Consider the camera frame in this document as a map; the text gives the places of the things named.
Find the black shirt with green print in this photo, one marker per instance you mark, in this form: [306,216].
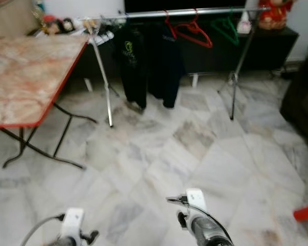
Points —
[131,77]

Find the red plastic hanger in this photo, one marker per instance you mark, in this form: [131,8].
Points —
[195,28]
[169,28]

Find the green plastic hanger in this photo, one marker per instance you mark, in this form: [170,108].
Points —
[232,37]

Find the navy shirt with white text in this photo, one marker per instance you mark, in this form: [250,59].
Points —
[167,72]

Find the dark grey sofa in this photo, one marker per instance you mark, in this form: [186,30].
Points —
[300,102]

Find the marble-top folding table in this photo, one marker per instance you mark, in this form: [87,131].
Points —
[31,77]

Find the black TV cabinet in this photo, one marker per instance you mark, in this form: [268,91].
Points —
[272,51]

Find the white paper sheets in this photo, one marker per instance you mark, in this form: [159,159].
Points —
[103,37]

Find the small white hanging pouch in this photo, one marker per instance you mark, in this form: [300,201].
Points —
[244,24]

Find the silver metal clothes rack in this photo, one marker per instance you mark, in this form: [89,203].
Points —
[200,13]

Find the black mouse plush toy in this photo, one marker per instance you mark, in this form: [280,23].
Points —
[68,25]

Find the black flat-screen television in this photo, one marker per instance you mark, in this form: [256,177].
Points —
[185,5]

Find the glass jar with red lid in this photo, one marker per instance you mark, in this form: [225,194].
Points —
[51,25]

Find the red lucky doll figurine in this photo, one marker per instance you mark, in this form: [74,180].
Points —
[274,16]

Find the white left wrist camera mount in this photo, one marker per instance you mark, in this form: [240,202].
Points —
[74,221]

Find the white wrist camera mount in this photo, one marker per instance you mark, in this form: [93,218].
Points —
[195,199]
[74,221]

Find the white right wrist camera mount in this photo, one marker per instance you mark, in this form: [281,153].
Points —
[195,199]

